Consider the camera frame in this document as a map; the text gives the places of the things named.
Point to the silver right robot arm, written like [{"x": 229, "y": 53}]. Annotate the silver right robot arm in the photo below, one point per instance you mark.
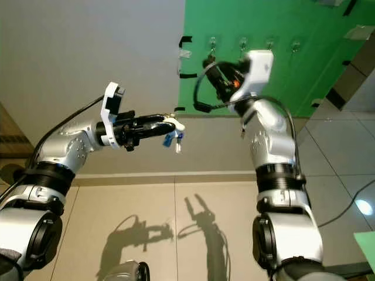
[{"x": 269, "y": 152}]

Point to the black tape strip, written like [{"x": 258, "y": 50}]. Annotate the black tape strip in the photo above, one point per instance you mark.
[
  {"x": 180, "y": 109},
  {"x": 187, "y": 75},
  {"x": 350, "y": 7}
]

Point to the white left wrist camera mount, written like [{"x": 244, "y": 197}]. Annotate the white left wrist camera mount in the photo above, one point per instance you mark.
[{"x": 110, "y": 96}]

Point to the brown wooden door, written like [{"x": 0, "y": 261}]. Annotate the brown wooden door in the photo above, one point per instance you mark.
[{"x": 9, "y": 134}]

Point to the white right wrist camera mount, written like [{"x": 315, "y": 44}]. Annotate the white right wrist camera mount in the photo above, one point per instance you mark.
[{"x": 261, "y": 64}]

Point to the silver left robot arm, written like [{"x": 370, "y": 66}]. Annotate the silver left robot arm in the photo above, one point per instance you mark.
[{"x": 70, "y": 149}]

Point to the green wall board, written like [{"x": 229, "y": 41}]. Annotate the green wall board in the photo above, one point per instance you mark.
[{"x": 299, "y": 76}]

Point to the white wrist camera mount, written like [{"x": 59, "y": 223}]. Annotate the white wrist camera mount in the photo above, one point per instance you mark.
[
  {"x": 261, "y": 64},
  {"x": 110, "y": 96}
]

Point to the green sheet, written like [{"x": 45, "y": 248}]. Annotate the green sheet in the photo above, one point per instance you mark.
[{"x": 366, "y": 252}]

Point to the grey robot leg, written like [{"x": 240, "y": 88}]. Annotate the grey robot leg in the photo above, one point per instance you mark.
[{"x": 129, "y": 272}]

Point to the clear adhesive wall hook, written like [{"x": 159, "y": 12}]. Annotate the clear adhesive wall hook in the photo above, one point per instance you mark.
[
  {"x": 269, "y": 43},
  {"x": 242, "y": 42},
  {"x": 212, "y": 42},
  {"x": 296, "y": 45}
]

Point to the beige skirting board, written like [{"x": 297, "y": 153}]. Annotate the beige skirting board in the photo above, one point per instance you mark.
[{"x": 181, "y": 177}]

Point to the black bracket-shaped tape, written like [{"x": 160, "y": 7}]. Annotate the black bracket-shaped tape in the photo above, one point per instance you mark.
[{"x": 184, "y": 39}]

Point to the beige paper tape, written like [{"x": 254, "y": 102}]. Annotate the beige paper tape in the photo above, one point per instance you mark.
[{"x": 360, "y": 33}]

